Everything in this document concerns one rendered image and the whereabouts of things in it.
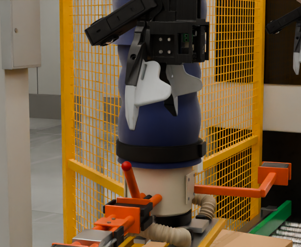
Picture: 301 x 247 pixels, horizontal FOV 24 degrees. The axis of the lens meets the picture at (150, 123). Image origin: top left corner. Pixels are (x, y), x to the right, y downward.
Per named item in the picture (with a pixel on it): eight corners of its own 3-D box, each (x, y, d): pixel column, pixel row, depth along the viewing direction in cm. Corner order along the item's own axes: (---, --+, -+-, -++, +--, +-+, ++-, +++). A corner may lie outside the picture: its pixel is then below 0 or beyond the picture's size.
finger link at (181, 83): (205, 118, 102) (192, 68, 96) (166, 115, 104) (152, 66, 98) (211, 103, 104) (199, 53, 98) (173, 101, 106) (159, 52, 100)
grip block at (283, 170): (262, 177, 213) (262, 161, 213) (290, 179, 211) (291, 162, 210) (257, 183, 205) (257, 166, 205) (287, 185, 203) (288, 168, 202)
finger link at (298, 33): (298, 49, 179) (303, 20, 183) (292, 49, 180) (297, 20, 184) (301, 59, 183) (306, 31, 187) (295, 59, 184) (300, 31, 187)
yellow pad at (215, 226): (191, 222, 204) (191, 205, 203) (226, 225, 201) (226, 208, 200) (157, 259, 172) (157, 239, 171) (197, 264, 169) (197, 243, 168)
